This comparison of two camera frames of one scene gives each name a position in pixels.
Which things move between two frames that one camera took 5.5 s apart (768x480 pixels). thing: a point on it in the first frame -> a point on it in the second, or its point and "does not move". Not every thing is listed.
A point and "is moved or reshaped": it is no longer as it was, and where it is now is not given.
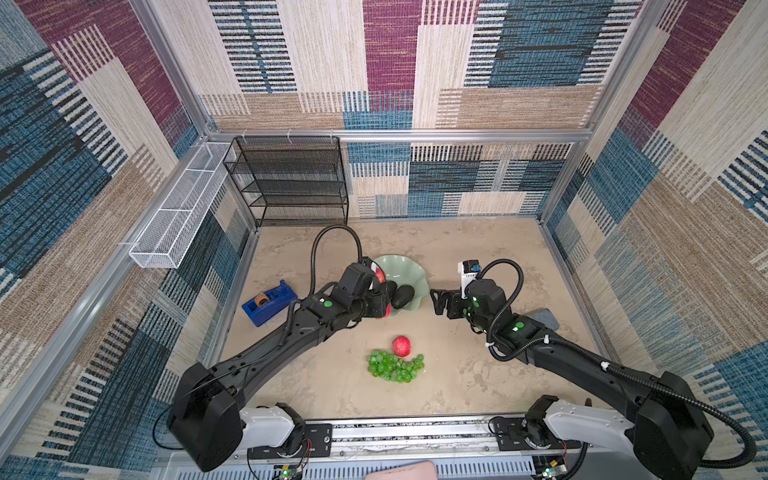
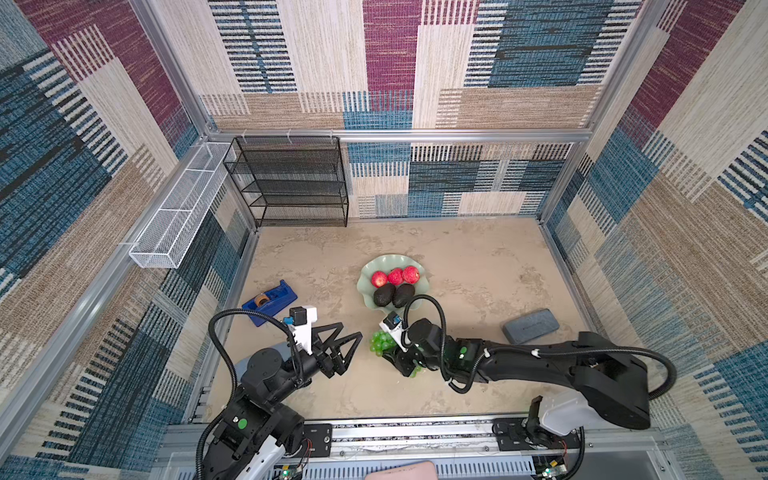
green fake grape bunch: (384, 364) -> (382, 341)
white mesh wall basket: (166, 238) does not move
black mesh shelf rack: (291, 180) does not move
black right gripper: (439, 304) -> (398, 359)
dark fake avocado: (402, 295) does not move
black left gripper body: (374, 304) -> (309, 366)
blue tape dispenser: (265, 305) does not move
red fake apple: (380, 276) does not move
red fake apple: (402, 346) is moved or reshaped
